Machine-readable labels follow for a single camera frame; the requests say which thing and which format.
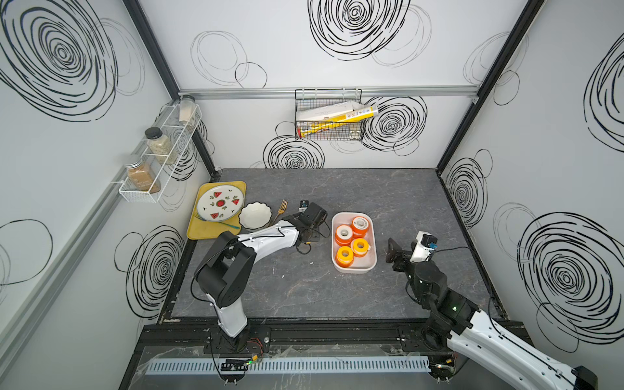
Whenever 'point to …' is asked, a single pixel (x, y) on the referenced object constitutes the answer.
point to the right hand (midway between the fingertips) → (400, 244)
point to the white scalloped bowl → (254, 215)
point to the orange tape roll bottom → (343, 235)
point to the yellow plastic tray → (200, 228)
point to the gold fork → (281, 210)
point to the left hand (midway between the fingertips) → (310, 232)
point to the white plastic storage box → (360, 265)
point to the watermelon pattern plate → (220, 202)
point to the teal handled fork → (228, 225)
